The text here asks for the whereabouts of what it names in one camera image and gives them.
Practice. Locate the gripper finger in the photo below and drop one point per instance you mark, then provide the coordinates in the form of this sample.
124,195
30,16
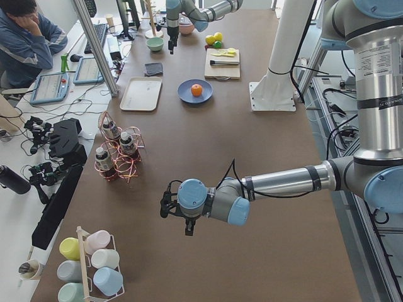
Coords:
189,227
171,46

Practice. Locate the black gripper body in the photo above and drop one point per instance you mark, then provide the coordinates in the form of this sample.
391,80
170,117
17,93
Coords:
172,33
189,222

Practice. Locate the blue plate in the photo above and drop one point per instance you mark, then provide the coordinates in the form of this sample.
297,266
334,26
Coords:
186,95

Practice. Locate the orange fruit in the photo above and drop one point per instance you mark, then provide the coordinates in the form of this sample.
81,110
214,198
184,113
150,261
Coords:
196,90

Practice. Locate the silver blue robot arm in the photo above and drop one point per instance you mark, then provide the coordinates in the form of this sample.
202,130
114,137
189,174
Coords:
373,30
199,17

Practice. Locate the pink bowl with ice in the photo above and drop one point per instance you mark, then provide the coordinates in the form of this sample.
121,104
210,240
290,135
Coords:
186,28

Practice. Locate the green bowl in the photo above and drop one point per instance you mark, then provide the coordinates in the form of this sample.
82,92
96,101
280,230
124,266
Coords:
155,44

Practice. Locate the wooden cup tree stand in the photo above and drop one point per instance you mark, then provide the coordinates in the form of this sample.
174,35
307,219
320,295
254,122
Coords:
149,16

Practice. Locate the grey cloth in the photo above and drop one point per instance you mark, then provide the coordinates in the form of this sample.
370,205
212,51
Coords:
153,69

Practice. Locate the yellow lemon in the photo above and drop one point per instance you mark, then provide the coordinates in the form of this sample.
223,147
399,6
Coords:
218,36
210,39

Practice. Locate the steel knife sharpener rod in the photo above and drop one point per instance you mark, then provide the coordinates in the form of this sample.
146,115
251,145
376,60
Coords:
223,63

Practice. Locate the green lime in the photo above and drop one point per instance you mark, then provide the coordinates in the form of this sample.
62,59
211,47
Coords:
217,44

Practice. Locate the cream tray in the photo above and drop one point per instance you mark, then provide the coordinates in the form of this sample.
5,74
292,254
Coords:
141,94

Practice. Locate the yellow plastic knife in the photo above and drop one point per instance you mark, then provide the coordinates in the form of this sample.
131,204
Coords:
230,52

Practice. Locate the wooden cutting board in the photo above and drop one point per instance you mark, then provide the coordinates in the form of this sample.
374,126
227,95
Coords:
222,72

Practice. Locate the black monitor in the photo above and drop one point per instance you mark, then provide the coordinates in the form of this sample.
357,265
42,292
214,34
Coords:
129,17

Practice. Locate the pink cup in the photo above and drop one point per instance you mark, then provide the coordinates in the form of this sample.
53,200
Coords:
96,241

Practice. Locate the white cup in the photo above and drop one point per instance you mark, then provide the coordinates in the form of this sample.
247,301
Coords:
105,258

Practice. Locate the blue teach pendant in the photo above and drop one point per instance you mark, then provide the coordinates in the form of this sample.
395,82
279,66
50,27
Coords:
87,72
50,88

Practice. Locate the blue cup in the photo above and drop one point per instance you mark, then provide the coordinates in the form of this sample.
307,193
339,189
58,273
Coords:
108,281

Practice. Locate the computer mouse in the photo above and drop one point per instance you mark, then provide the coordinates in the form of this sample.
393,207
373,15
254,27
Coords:
75,58

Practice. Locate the yellow cup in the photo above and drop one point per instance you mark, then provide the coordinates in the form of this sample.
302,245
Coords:
69,248

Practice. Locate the grey cup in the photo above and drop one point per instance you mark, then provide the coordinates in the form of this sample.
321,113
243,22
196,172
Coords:
70,271

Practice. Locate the green cup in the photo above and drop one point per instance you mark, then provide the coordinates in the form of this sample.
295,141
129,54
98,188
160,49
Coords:
71,292

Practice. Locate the seated person blue jacket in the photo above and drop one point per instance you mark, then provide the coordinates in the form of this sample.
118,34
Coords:
28,42

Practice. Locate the paper cup with pens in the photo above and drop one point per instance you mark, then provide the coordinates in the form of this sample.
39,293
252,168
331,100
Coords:
31,270

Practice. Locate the black water bottle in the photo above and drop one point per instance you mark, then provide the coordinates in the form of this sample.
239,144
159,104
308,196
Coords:
13,181

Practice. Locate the copper wire bottle rack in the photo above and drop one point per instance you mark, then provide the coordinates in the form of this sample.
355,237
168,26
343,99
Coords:
124,165

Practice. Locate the aluminium frame post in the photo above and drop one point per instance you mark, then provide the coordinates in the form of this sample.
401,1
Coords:
90,33

